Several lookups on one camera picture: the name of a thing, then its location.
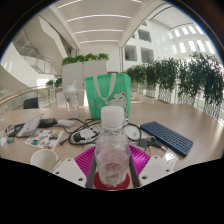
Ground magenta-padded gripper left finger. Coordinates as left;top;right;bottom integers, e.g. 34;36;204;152
52;145;99;190

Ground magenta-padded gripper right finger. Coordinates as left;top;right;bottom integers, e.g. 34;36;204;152
127;145;173;189

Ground clear plastic water bottle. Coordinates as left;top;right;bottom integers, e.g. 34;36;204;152
93;105;132;188

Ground clear plastic packet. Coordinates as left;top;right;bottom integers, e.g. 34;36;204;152
161;148;180;171

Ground black key fob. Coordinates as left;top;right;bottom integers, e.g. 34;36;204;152
146;136;167;152

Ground white checked mug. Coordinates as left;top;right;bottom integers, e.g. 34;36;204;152
29;148;61;173

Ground flat round red coaster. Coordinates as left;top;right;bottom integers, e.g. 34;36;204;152
93;171;131;191

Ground dark blue keyboard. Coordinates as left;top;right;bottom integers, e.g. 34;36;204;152
139;120;195;158

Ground colourful sticker sheet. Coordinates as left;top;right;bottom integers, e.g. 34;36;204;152
24;128;65;151

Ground white power adapter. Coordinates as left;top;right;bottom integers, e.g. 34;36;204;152
56;119;76;128

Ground black pouch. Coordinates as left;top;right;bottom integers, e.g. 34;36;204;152
38;117;58;129

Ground clear shaker bottle white lid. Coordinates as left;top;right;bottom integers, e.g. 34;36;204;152
63;80;81;120

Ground black notebook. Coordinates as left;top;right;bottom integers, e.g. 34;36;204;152
5;122;28;138

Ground black chair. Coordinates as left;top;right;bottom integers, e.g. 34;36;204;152
23;97;40;110

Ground green tote bag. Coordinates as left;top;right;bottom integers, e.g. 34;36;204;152
84;72;132;120

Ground glass railing with wooden handrail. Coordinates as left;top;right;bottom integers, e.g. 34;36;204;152
0;85;51;116

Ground brown planter with plants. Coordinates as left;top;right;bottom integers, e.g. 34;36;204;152
45;77;64;89

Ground row of green plants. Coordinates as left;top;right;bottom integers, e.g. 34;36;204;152
123;51;224;121

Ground white cabinet with plants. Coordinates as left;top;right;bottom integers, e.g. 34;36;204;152
61;52;110;91

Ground ceiling light strips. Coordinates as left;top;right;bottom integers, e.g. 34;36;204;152
57;0;143;45

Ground tangled black cables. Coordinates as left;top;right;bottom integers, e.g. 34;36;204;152
59;117;143;147

